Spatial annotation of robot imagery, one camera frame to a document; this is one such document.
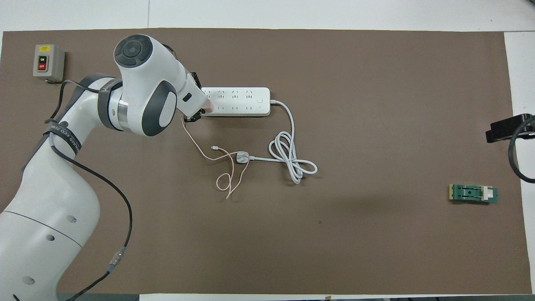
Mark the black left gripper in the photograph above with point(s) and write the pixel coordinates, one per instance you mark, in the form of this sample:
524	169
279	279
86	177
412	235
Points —
196	80

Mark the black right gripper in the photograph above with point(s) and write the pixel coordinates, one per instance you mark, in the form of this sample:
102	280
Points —
527	124

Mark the pink charger block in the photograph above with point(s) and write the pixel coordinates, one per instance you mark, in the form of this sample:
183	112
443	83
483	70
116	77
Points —
209	106

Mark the white power strip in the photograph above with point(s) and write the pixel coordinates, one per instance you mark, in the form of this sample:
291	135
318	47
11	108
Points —
238	100

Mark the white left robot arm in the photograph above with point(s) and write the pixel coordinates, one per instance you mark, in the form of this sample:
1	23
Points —
54	200

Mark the white power strip plug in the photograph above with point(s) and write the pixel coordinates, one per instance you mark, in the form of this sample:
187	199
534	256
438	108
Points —
243	157

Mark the brown table mat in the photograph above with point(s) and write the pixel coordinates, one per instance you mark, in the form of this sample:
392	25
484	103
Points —
334	230

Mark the green knife switch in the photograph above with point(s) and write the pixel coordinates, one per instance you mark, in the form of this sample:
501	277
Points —
472	193

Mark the grey push-button switch box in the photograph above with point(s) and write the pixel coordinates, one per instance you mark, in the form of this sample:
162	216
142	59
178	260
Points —
56	62

